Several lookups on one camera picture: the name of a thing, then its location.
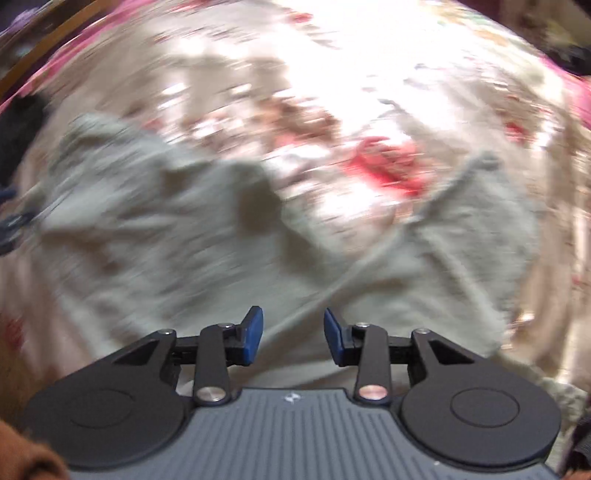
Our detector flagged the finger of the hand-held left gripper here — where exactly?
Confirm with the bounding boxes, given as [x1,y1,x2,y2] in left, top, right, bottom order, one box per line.
[0,185,37,257]

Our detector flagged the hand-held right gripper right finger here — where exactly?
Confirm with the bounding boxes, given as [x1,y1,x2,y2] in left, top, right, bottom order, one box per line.
[323,308,486,406]

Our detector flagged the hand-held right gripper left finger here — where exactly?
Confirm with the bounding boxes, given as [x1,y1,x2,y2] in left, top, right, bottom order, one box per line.
[113,305,265,407]

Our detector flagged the grey pants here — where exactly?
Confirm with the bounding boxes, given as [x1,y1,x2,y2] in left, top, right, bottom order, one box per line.
[39,113,542,398]

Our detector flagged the black cloth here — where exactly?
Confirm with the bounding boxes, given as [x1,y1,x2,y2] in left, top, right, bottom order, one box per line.
[0,94,49,186]

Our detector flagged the brown cloth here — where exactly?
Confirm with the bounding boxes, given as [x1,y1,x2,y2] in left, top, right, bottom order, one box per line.
[0,416,71,480]

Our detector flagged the floral printed blanket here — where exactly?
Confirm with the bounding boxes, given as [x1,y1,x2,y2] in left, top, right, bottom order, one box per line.
[0,0,591,444]

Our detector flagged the dark clothes pile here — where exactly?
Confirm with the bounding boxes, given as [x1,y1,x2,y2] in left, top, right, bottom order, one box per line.
[541,41,591,78]

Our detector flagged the wooden bed frame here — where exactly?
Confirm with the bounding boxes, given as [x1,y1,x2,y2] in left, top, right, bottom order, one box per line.
[0,0,117,100]

